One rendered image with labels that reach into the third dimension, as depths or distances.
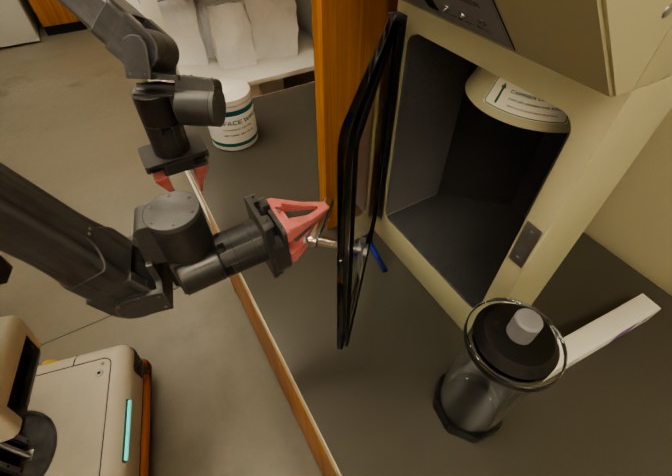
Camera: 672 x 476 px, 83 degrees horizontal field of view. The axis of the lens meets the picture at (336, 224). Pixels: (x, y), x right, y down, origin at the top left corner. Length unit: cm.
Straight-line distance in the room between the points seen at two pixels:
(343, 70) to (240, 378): 136
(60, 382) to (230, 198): 96
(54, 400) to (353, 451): 118
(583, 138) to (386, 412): 46
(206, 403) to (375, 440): 115
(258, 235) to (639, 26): 39
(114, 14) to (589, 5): 54
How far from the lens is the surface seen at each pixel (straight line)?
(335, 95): 66
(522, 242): 53
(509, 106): 51
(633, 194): 96
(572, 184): 46
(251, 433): 164
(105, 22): 65
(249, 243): 47
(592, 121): 43
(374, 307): 73
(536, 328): 45
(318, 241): 47
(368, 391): 66
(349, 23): 62
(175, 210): 42
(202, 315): 190
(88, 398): 157
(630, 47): 36
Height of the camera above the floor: 156
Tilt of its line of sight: 47 degrees down
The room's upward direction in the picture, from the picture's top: straight up
